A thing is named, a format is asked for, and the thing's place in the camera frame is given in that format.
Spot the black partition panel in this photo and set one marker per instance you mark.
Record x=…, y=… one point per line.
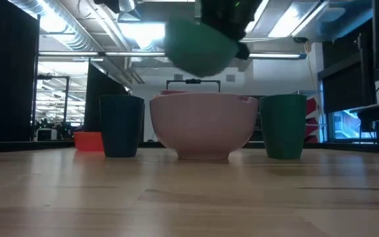
x=5, y=82

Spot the long ceiling light tube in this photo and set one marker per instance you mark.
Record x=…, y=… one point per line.
x=143, y=53

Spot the navy blue plastic cup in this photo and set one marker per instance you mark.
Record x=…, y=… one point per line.
x=121, y=125

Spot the pink plastic bowl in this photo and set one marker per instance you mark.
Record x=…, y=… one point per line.
x=202, y=125

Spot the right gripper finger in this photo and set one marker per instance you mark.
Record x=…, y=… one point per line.
x=243, y=51

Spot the black standing panel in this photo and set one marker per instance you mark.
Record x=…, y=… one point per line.
x=102, y=82

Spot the green plastic bowl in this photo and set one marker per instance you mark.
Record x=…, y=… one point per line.
x=199, y=49

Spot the green plastic cup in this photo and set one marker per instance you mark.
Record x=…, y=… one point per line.
x=283, y=126

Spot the red and white board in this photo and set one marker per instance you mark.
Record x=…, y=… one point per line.
x=311, y=118

